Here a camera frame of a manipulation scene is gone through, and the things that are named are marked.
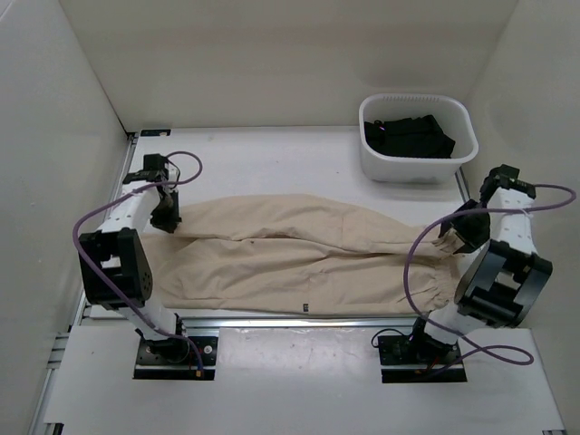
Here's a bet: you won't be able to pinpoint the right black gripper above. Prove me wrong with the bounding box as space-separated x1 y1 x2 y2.
440 198 491 255

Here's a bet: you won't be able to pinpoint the beige trousers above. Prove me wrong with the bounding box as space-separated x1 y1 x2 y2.
141 194 459 316

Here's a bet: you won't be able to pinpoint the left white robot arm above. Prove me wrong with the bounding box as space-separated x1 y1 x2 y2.
79 169 190 363

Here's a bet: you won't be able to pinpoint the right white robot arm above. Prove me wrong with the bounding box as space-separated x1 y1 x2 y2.
407 175 553 363

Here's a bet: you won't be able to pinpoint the black folded trousers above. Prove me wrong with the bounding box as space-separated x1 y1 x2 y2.
363 115 456 159

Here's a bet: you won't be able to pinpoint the small blue label sticker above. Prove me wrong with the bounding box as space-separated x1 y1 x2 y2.
140 129 171 137

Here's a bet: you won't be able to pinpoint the white plastic basket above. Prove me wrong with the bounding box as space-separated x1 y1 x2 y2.
359 93 479 184

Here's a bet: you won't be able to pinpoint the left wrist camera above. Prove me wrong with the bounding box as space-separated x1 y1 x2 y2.
141 154 180 182

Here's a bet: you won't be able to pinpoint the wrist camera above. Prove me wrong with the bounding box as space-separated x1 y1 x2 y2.
479 164 520 194
141 154 180 182

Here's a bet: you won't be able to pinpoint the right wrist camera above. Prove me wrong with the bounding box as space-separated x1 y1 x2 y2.
479 164 520 194

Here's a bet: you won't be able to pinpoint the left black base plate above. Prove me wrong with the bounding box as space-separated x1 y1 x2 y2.
133 335 218 381

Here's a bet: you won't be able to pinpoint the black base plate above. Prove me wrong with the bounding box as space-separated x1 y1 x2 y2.
133 335 218 381
376 335 468 384

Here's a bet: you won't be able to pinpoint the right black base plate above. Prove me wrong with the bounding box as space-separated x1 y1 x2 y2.
376 335 468 384

